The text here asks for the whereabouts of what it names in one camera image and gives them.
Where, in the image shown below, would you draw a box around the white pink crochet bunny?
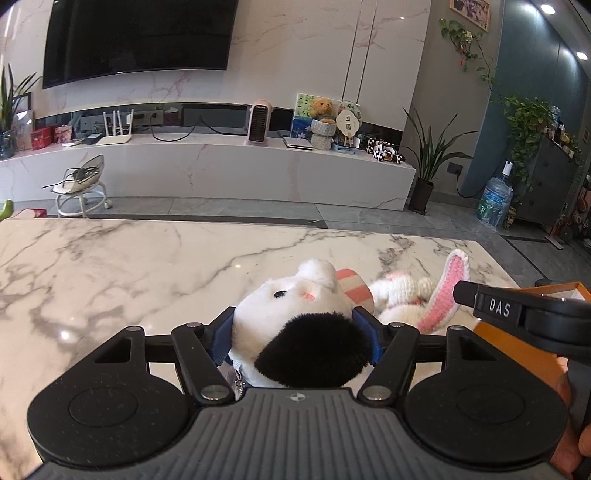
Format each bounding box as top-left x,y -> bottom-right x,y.
370,249 -> 470,334

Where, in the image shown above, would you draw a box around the white black plush dog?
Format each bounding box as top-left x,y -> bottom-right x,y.
228,259 -> 374,395

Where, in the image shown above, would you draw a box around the person right hand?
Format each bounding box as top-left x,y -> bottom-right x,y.
550,372 -> 591,479

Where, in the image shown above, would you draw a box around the orange cardboard box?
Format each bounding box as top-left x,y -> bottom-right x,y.
473,280 -> 591,393

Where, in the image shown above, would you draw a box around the blue water bottle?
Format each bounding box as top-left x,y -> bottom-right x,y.
476,161 -> 513,229

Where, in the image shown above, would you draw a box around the potted long leaf plant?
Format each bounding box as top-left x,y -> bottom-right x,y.
405,107 -> 477,215

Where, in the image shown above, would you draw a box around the dark drawer cabinet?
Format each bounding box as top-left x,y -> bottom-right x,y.
517,137 -> 579,232

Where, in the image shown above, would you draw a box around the black white toy cows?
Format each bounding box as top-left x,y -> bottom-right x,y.
366,138 -> 406,164

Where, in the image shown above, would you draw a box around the white marble tv cabinet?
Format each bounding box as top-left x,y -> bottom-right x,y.
1,134 -> 416,211

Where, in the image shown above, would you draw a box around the climbing green vine plant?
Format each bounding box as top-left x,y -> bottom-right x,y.
501,95 -> 552,186

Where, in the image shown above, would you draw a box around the white rolling stool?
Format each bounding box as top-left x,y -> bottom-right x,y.
43,155 -> 112,218

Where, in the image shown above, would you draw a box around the round paper fan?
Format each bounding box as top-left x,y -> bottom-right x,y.
335,101 -> 363,147

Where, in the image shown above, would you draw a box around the teddy bear in basket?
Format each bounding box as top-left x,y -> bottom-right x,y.
310,97 -> 337,151

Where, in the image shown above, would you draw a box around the grey laptop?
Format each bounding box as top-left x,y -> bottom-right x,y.
283,137 -> 314,151

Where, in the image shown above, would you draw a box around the white wifi router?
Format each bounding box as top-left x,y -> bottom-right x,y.
96,110 -> 134,146

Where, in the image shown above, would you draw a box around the green blue picture card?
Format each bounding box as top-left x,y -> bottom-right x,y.
290,93 -> 315,139

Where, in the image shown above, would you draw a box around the left potted plant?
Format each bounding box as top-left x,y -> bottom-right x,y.
0,64 -> 41,160

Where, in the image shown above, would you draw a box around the framed wall picture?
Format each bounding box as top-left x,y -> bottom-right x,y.
449,0 -> 491,32

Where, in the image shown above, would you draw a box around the black wall television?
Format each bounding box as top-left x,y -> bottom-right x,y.
43,0 -> 238,88

